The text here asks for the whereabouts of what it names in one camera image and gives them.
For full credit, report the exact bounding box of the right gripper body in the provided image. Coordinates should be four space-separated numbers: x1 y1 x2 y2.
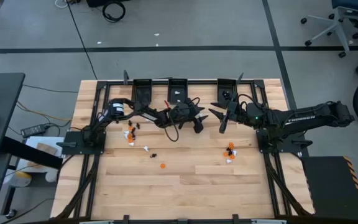
218 90 248 135

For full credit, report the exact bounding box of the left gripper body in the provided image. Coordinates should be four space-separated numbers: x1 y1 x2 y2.
186 97 205 135

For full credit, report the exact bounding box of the black plastic lattice basket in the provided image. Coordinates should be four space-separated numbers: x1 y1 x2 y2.
132 78 153 105
217 78 239 105
167 78 188 105

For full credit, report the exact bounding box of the white blue office chair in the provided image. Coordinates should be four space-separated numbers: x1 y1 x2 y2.
300 0 358 58

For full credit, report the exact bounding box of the black box on floor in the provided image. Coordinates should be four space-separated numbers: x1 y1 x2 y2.
86 0 130 8

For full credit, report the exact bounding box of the white box with cardboard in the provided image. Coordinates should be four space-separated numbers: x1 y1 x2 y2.
25 136 65 174

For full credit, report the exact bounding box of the black power adapter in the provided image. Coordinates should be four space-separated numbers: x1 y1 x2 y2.
20 123 51 139

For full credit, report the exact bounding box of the black desk crossbeam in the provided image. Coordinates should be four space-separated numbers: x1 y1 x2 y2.
1 136 63 170

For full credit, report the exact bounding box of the yellow white bottle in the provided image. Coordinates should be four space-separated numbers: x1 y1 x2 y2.
10 170 33 188

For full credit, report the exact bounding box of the black desk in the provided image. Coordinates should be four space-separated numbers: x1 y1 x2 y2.
0 73 26 156

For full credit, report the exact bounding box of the black left camera cable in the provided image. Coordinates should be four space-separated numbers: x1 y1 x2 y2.
163 105 180 142

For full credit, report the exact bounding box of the black aluminium table frame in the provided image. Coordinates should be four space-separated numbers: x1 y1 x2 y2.
54 79 315 223

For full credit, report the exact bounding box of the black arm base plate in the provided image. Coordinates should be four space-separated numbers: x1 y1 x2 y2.
57 130 106 156
255 128 313 154

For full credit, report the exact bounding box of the black coiled cable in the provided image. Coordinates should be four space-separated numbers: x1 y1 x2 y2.
101 1 127 23

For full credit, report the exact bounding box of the thin black floor cable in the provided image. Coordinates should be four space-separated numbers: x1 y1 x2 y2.
67 2 98 80

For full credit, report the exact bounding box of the yellow floor cable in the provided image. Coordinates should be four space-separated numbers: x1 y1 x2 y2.
16 101 71 122

